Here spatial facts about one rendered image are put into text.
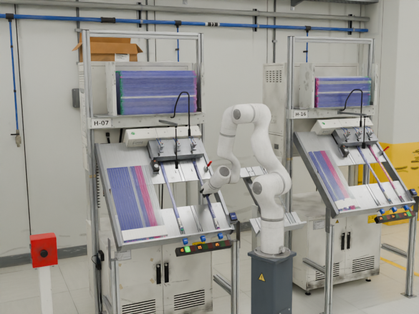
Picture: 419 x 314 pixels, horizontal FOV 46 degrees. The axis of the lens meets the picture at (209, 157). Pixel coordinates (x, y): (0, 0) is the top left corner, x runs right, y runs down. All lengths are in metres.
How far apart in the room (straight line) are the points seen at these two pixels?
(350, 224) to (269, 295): 1.42
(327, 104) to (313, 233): 0.95
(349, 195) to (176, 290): 1.33
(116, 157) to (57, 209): 1.69
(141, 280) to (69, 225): 1.66
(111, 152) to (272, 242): 1.15
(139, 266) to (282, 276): 0.96
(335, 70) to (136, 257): 2.10
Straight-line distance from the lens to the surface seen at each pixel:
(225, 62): 5.02
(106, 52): 3.42
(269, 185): 2.47
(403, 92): 5.69
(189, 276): 3.32
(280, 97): 3.83
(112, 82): 3.06
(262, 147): 2.54
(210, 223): 2.96
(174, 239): 2.85
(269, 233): 2.58
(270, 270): 2.60
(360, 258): 4.08
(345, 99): 3.88
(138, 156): 3.11
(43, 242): 2.80
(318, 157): 3.62
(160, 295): 3.29
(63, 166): 4.60
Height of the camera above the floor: 1.60
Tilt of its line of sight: 9 degrees down
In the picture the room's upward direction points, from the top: 1 degrees counter-clockwise
